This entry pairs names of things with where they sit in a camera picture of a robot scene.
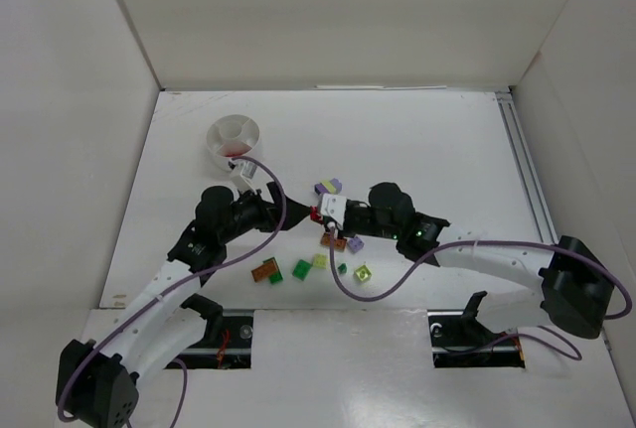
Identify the purple and yellow lego stack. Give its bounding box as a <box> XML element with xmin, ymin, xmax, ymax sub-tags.
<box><xmin>314</xmin><ymin>178</ymin><xmax>343</xmax><ymax>196</ymax></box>

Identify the red lego brick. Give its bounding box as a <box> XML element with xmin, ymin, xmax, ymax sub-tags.
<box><xmin>310</xmin><ymin>207</ymin><xmax>322</xmax><ymax>223</ymax></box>

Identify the small red lego piece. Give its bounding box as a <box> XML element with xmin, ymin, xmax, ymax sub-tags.
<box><xmin>223</xmin><ymin>147</ymin><xmax>246</xmax><ymax>158</ymax></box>

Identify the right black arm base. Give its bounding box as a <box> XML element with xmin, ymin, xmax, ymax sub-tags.
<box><xmin>427</xmin><ymin>291</ymin><xmax>526</xmax><ymax>368</ymax></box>

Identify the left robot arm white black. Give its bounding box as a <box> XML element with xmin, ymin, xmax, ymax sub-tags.
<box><xmin>56</xmin><ymin>182</ymin><xmax>311</xmax><ymax>427</ymax></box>

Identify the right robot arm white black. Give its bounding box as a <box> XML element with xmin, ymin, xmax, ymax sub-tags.
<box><xmin>322</xmin><ymin>182</ymin><xmax>618</xmax><ymax>340</ymax></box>

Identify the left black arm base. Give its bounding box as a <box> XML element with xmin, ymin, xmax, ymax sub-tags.
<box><xmin>177</xmin><ymin>295</ymin><xmax>254</xmax><ymax>370</ymax></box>

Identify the light purple lego brick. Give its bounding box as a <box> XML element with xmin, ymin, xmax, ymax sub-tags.
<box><xmin>347</xmin><ymin>236</ymin><xmax>365</xmax><ymax>253</ymax></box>

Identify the orange lego brick right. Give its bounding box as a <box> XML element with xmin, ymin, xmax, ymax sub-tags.
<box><xmin>320</xmin><ymin>232</ymin><xmax>348</xmax><ymax>252</ymax></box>

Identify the orange lego brick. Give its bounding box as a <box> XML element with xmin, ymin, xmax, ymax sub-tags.
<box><xmin>251</xmin><ymin>259</ymin><xmax>278</xmax><ymax>283</ymax></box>
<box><xmin>320</xmin><ymin>232</ymin><xmax>348</xmax><ymax>252</ymax></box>

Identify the lime transparent lego brick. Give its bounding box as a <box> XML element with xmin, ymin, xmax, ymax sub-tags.
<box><xmin>353</xmin><ymin>264</ymin><xmax>373</xmax><ymax>285</ymax></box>

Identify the orange lego brick left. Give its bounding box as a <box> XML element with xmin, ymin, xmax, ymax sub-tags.
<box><xmin>251</xmin><ymin>259</ymin><xmax>278</xmax><ymax>283</ymax></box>

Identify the green lego under orange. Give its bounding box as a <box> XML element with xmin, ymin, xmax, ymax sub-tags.
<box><xmin>263</xmin><ymin>257</ymin><xmax>283</xmax><ymax>285</ymax></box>

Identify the white round divided container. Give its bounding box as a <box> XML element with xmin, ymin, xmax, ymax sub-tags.
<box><xmin>206</xmin><ymin>114</ymin><xmax>262</xmax><ymax>173</ymax></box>

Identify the pale yellow lego brick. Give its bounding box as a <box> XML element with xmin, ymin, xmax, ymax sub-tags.
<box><xmin>312</xmin><ymin>253</ymin><xmax>330</xmax><ymax>269</ymax></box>

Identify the green lego brick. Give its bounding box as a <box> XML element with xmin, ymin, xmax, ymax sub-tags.
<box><xmin>292</xmin><ymin>259</ymin><xmax>312</xmax><ymax>281</ymax></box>

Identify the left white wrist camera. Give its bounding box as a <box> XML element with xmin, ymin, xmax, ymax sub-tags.
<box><xmin>230</xmin><ymin>160</ymin><xmax>257</xmax><ymax>195</ymax></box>

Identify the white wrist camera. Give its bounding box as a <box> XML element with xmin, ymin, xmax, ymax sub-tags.
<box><xmin>230</xmin><ymin>160</ymin><xmax>257</xmax><ymax>195</ymax></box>
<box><xmin>318</xmin><ymin>193</ymin><xmax>347</xmax><ymax>229</ymax></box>

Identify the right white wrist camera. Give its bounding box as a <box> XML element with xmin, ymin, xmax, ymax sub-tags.
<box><xmin>318</xmin><ymin>193</ymin><xmax>347</xmax><ymax>229</ymax></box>

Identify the aluminium rail right edge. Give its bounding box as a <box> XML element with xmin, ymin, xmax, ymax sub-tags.
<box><xmin>495</xmin><ymin>91</ymin><xmax>558</xmax><ymax>243</ymax></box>

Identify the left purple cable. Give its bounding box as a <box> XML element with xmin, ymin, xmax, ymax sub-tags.
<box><xmin>57</xmin><ymin>154</ymin><xmax>287</xmax><ymax>428</ymax></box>

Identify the purple cable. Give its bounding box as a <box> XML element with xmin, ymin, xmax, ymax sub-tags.
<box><xmin>57</xmin><ymin>154</ymin><xmax>287</xmax><ymax>428</ymax></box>
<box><xmin>327</xmin><ymin>221</ymin><xmax>628</xmax><ymax>362</ymax></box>

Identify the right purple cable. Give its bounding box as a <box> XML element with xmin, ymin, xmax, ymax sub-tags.
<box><xmin>327</xmin><ymin>221</ymin><xmax>628</xmax><ymax>362</ymax></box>

